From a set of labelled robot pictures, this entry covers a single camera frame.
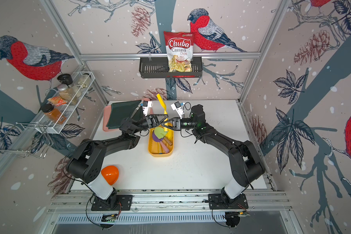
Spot pale glass jar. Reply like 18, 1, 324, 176
77, 73, 91, 88

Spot orange snack packet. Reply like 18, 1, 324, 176
48, 96, 68, 107

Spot horizontal aluminium frame rail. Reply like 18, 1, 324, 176
79, 52, 261, 61

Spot pink plastic tray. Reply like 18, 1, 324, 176
103, 98, 150, 132

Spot white wire spice rack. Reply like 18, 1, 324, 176
32, 71, 95, 134

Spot orange sauce jar black lid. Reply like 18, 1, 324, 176
41, 103, 66, 124

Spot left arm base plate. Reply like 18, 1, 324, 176
91, 195, 133, 211

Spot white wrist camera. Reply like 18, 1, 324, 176
171, 101, 184, 119
142, 101, 153, 117

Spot yellow plastic storage box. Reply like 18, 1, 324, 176
148, 127, 174, 157

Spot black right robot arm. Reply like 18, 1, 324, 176
161, 104, 266, 204

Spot chrome wire hanger rack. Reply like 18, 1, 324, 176
0, 122, 55, 159

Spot red cassava chips bag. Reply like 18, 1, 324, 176
164, 31, 194, 72

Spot yellow shovel blue-tipped handle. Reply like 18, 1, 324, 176
157, 94, 168, 115

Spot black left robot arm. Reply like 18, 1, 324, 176
66, 114, 168, 200

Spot black round connector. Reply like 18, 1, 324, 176
225, 212, 240, 228

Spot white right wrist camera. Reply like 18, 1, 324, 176
171, 101, 184, 119

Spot green shovel wooden handle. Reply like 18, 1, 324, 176
154, 127, 173, 146

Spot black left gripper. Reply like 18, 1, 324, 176
132, 115, 167, 136

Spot silver-lid spice jar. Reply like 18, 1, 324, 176
57, 84, 78, 105

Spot purple shovel pink handle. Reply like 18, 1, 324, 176
152, 131, 170, 154

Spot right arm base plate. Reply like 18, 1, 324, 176
208, 194, 249, 210

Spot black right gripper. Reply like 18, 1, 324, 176
161, 117, 198, 134

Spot dark green folded cloth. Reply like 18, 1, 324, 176
106, 100, 143, 129

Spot small circuit board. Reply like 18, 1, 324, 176
101, 214, 119, 223

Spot black-lid spice jar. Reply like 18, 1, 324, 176
57, 74, 73, 86

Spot orange plastic bowl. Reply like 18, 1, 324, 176
101, 165, 120, 185

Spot black wall basket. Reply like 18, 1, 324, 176
138, 56, 203, 79

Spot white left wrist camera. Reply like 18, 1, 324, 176
142, 101, 153, 117

